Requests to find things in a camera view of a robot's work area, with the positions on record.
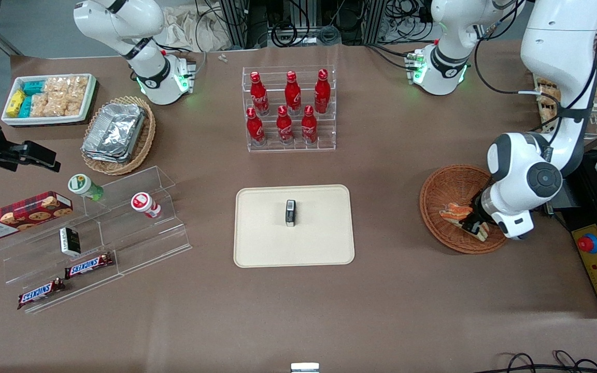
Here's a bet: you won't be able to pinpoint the red and white cup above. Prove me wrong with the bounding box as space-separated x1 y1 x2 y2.
131 192 162 219

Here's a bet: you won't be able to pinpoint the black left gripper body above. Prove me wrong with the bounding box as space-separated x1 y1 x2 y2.
471 181 496 225

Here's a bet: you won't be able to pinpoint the red cola bottle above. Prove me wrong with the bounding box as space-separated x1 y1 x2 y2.
314 69 331 114
276 106 294 145
246 107 266 147
284 71 302 116
250 71 270 116
301 105 318 145

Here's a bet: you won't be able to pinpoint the black box grey plate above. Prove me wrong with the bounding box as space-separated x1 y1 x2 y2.
545 181 579 216

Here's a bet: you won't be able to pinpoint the aluminium frame post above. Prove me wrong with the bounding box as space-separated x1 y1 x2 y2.
219 0 259 50

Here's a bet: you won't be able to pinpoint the red tartan cookie box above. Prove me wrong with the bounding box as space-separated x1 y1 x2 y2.
0 191 74 242

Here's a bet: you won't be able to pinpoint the yellow snack packet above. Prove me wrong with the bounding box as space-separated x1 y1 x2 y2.
7 90 26 118

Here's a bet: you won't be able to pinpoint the black floor cables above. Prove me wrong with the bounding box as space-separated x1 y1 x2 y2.
489 350 597 373

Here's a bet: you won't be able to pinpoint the clear acrylic bottle rack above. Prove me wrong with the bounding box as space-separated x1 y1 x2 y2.
241 65 337 153

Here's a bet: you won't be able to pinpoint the oval light wicker basket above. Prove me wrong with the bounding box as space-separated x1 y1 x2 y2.
81 95 157 176

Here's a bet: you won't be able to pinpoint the green bottle white cap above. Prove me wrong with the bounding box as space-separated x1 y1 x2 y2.
68 174 105 202

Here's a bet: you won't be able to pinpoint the snickers chocolate bar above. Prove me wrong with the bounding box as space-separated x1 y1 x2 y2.
17 278 66 310
64 252 115 280

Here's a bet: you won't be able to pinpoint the clear acrylic stepped stand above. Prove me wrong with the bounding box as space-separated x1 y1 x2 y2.
0 166 193 315

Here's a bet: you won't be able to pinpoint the triangular sandwich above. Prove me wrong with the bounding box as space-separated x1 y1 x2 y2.
439 203 490 242

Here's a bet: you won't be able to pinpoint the black countertop appliance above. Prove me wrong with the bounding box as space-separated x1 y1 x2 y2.
563 148 597 234

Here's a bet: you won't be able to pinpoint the clear rice cracker bag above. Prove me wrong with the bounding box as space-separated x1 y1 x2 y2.
66 76 90 117
30 92 50 118
44 77 70 117

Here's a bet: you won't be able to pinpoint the white rectangular snack tray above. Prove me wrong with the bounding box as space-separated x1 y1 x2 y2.
1 74 97 128

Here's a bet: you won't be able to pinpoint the small black carton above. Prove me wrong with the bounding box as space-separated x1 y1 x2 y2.
60 227 81 257

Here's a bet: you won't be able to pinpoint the round brown wicker basket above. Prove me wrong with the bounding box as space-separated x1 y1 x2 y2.
419 165 510 254

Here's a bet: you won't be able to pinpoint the beige plastic tray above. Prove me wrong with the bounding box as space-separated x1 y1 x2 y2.
234 184 356 268

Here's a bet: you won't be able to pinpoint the crumpled white cloth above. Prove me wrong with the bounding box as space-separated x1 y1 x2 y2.
160 4 233 53

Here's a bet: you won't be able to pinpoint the aluminium foil container stack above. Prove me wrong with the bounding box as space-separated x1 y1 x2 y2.
81 103 147 165

